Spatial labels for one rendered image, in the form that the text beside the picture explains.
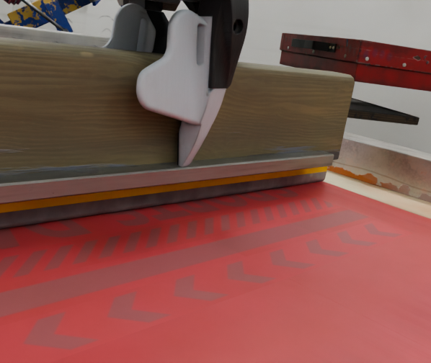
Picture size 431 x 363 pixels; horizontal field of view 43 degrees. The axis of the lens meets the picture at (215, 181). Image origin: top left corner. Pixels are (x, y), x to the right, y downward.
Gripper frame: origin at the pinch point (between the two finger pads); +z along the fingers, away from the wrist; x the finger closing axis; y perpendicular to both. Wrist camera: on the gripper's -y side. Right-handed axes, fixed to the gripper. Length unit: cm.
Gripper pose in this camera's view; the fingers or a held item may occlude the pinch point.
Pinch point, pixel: (170, 137)
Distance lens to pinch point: 36.1
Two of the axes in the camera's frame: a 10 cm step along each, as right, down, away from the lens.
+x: 7.1, 2.8, -6.5
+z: -1.2, 9.5, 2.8
